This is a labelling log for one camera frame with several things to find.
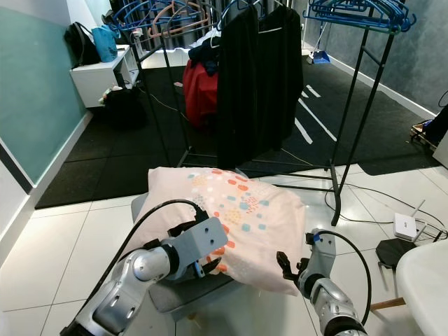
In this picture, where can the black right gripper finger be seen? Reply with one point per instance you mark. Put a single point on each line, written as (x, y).
(285, 266)

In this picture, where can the pink patterned pillow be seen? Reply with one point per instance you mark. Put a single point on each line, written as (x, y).
(241, 210)

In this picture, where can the white plastic chair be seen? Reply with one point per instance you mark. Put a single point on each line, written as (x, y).
(423, 287)

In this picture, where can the black metal clothes rack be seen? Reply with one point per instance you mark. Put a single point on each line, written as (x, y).
(336, 206)

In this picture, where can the flat black device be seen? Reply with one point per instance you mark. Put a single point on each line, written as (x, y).
(394, 250)

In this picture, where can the black floor mat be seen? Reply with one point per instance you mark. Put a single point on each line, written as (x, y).
(112, 161)

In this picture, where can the white router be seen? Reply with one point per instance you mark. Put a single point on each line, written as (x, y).
(406, 225)

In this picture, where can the black duffel bag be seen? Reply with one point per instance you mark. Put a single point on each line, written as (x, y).
(126, 106)

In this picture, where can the red laundry bag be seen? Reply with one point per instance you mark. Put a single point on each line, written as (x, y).
(199, 94)

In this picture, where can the long black hanging garment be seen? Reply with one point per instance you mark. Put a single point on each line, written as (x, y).
(239, 94)

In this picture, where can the white low shelf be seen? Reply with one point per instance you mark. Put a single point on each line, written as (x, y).
(94, 80)

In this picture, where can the dark blue clothes pile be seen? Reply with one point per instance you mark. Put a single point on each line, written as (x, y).
(206, 56)

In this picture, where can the short black hanging garment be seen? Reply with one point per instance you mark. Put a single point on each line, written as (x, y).
(281, 80)

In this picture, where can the white cabinet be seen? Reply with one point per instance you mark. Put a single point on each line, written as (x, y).
(442, 152)

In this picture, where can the black cloth bundle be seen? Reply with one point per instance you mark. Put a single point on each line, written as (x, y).
(439, 126)

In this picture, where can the blue bag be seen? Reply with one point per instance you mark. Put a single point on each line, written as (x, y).
(105, 43)

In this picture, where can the blue dustpan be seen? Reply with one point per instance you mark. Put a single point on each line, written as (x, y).
(320, 57)

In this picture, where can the black backpack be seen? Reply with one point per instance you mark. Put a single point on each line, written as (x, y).
(82, 45)

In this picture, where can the loose blue plastic hangers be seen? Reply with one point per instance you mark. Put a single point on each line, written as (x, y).
(143, 15)

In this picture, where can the stacked blue plastic hangers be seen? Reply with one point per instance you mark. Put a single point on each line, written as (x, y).
(392, 21)

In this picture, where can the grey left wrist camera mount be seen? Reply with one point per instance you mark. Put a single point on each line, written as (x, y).
(199, 241)

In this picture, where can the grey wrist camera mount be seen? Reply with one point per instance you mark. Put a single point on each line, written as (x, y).
(199, 241)
(322, 255)

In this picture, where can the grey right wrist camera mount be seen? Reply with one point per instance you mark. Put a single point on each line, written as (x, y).
(322, 255)

